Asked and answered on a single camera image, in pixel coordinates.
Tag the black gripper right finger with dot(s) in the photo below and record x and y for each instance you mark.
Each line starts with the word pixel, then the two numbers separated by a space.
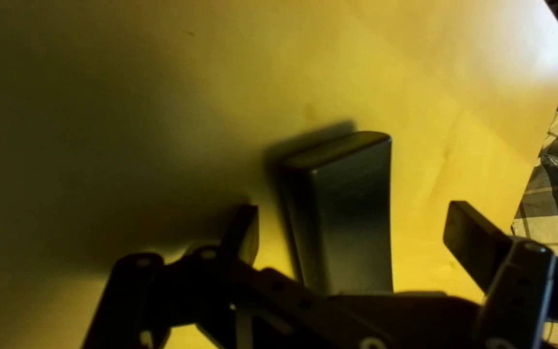
pixel 485 245

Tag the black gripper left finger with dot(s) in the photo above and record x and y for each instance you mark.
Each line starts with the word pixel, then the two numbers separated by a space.
pixel 243 229

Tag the black remote control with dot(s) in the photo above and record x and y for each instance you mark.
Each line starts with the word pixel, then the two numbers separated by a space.
pixel 344 214

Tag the light wooden side table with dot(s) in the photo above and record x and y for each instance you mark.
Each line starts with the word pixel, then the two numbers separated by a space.
pixel 163 97

